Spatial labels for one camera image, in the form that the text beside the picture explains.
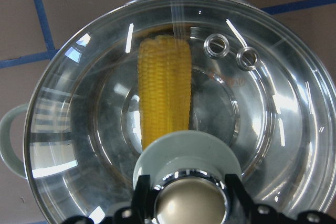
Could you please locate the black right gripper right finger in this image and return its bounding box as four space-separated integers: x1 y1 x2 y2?
225 174 276 223

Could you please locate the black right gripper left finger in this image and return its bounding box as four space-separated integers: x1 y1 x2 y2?
113 175 155 223

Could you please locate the glass pot lid with knob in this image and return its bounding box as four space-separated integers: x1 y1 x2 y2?
24 0 335 223

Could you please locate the yellow corn cob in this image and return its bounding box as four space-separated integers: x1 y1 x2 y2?
138 35 192 149

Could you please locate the pale green steel pot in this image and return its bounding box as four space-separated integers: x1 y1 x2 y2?
1 0 335 223

